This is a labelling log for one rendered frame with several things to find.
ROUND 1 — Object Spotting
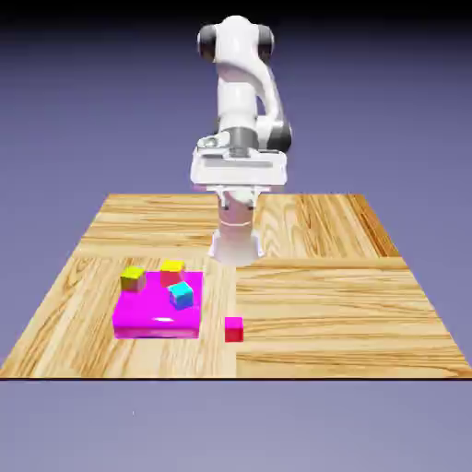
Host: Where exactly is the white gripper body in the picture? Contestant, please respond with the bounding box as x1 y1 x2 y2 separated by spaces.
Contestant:
189 147 289 194

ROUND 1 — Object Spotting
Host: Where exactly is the small yellow red cube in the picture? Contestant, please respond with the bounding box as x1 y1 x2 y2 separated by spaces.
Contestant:
159 258 186 289

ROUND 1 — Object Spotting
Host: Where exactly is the small cyan cube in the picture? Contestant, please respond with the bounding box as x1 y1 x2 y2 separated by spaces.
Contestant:
167 280 195 311

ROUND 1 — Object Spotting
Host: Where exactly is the small magenta red cube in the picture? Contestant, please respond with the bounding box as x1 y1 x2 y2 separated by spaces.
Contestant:
224 316 245 343

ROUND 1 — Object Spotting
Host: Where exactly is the large magenta box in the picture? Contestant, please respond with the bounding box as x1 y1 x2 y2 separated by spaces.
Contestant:
112 270 205 340

